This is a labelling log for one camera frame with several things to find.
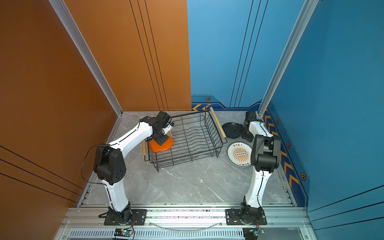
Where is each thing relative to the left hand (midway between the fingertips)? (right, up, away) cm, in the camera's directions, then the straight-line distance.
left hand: (160, 136), depth 92 cm
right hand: (+52, +1, +10) cm, 53 cm away
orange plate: (-3, -7, +4) cm, 9 cm away
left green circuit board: (-12, -44, -21) cm, 51 cm away
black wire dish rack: (+22, -1, +13) cm, 26 cm away
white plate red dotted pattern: (+50, -11, +2) cm, 51 cm away
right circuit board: (+49, -45, -21) cm, 70 cm away
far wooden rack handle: (-5, -5, -15) cm, 16 cm away
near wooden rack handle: (+35, +9, -3) cm, 37 cm away
